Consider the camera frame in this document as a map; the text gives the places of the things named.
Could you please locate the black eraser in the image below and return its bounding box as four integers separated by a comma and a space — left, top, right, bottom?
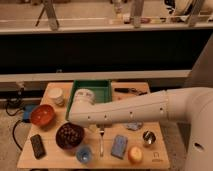
30, 134, 46, 159

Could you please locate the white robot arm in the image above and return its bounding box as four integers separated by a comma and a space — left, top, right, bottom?
68, 87, 213, 171

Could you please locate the green plastic tray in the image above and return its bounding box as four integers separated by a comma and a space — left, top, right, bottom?
65, 80, 112, 119

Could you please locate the metal fork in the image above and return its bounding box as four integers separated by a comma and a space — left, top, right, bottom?
99, 126, 105, 157

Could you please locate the crumpled blue cloth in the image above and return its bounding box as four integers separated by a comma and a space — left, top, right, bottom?
124, 122, 143, 131

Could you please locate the white paper cup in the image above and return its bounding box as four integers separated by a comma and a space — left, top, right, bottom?
48, 88, 64, 106

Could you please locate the blue sponge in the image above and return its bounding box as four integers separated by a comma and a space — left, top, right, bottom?
111, 135, 128, 159

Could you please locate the dark bowl of nuts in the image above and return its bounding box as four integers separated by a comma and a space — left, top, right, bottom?
56, 122, 85, 149

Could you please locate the small metal cup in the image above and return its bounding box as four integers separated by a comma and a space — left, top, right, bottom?
143, 131, 156, 146

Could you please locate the orange bowl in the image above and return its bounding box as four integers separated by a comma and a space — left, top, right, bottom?
30, 104, 55, 127

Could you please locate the blue plastic cup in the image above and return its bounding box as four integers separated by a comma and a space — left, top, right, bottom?
76, 145, 92, 164

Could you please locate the yellow apple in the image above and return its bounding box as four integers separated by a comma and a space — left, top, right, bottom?
128, 146, 143, 164

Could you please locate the blue box on floor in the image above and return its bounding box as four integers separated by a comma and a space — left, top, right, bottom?
22, 104, 36, 123

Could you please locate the black cable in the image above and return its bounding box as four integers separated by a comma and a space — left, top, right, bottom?
5, 87, 25, 152

